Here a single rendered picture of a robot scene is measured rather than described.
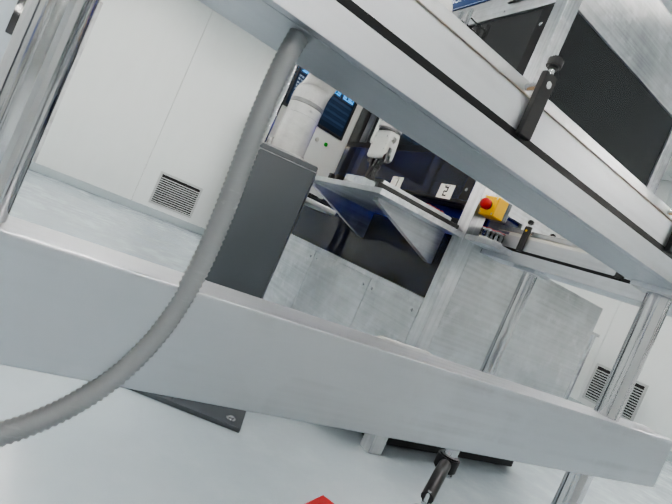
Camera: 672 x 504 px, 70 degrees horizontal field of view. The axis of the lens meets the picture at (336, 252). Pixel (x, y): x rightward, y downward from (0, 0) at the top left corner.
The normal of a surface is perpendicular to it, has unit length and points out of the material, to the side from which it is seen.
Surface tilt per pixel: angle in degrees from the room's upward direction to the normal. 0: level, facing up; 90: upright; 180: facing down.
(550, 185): 90
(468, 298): 90
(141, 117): 90
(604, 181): 90
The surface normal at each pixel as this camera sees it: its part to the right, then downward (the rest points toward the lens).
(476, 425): 0.47, 0.22
